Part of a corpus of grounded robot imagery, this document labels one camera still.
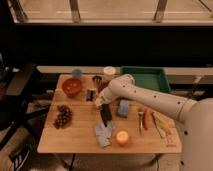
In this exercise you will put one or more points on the white jar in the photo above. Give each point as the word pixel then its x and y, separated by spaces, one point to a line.
pixel 109 73

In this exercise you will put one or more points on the metal fork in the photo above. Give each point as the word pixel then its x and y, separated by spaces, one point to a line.
pixel 140 115

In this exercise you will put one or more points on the wooden folding table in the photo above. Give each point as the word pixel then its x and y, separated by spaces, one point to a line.
pixel 79 135

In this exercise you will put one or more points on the orange apple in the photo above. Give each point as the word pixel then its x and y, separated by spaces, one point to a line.
pixel 122 138

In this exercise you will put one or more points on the green plastic tray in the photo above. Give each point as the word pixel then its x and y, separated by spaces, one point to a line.
pixel 153 78

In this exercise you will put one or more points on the black office chair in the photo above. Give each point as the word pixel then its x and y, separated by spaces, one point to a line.
pixel 18 95

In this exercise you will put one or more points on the blue sponge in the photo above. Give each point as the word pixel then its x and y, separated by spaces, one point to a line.
pixel 123 108

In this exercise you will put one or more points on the grey blue cloth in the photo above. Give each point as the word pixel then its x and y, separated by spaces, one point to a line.
pixel 103 133

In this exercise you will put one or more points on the beige handled knife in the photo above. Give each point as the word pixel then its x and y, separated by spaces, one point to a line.
pixel 160 130

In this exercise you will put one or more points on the black brush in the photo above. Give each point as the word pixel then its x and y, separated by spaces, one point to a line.
pixel 105 114

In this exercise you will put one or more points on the yellow banana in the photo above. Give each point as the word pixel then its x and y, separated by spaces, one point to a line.
pixel 160 122

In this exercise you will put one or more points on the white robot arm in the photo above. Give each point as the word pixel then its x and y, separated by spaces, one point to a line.
pixel 196 117

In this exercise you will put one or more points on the purple bowl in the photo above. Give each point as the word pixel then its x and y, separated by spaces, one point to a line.
pixel 102 86

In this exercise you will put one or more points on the blue cup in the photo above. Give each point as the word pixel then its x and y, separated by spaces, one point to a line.
pixel 77 73

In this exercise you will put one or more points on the purple grape bunch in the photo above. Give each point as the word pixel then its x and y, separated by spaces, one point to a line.
pixel 63 117

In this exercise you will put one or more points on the black white sneaker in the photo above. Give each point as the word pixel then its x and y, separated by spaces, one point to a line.
pixel 19 158

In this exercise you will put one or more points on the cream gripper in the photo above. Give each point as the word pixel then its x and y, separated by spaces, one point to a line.
pixel 101 100

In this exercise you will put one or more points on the black handled utensil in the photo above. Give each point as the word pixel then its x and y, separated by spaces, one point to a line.
pixel 90 95

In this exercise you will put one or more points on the red bowl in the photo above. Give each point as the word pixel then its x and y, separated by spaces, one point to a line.
pixel 72 87

